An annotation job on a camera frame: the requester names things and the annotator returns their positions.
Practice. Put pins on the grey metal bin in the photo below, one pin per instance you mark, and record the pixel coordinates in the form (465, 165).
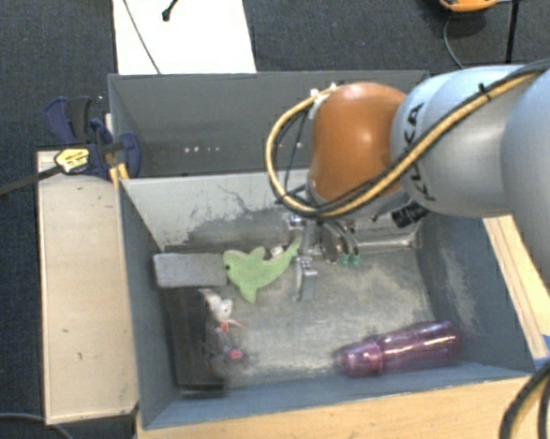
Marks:
(311, 333)

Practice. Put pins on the grey toy mouse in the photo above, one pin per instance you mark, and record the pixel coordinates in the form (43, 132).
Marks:
(223, 353)

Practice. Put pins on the pale wood board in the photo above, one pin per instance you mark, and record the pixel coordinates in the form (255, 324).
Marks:
(83, 297)

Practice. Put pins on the black cylinder on white bracket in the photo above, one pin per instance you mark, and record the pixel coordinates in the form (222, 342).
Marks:
(408, 215)

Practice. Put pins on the purple plastic bottle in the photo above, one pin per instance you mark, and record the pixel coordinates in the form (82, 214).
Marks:
(401, 349)

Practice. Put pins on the grey sponge block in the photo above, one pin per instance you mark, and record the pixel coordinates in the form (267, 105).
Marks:
(189, 269)

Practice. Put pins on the white toy animal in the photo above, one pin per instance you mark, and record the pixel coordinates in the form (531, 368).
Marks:
(221, 307)

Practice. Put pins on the green toy dolphin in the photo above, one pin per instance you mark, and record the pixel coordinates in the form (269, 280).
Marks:
(250, 272)

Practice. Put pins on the black flat block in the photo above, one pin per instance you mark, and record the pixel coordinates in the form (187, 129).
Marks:
(187, 337)

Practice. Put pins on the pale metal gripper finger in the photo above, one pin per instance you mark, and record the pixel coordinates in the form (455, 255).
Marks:
(298, 280)
(310, 284)

